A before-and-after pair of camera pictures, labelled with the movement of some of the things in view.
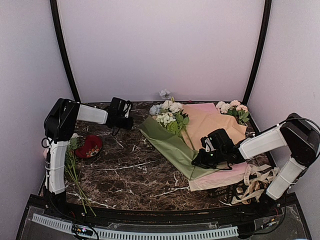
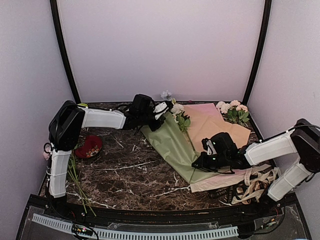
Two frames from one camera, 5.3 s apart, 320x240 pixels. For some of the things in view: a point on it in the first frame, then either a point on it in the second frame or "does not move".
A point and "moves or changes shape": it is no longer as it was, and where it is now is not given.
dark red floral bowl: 88,146 does not move
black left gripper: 130,125 to 153,126
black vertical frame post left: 55,19 does not move
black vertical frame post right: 267,16 does not move
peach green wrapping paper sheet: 181,149 moves or changes shape
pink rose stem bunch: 73,142 does not move
